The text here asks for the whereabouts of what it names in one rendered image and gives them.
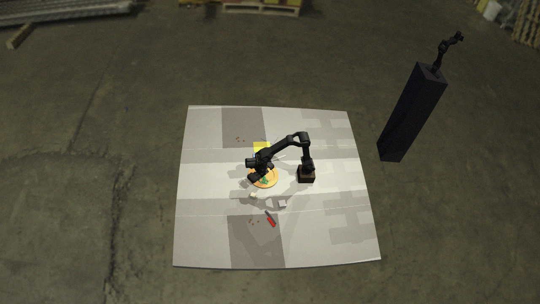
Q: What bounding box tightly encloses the tan round board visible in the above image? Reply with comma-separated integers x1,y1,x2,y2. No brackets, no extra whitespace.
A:
248,167,279,188

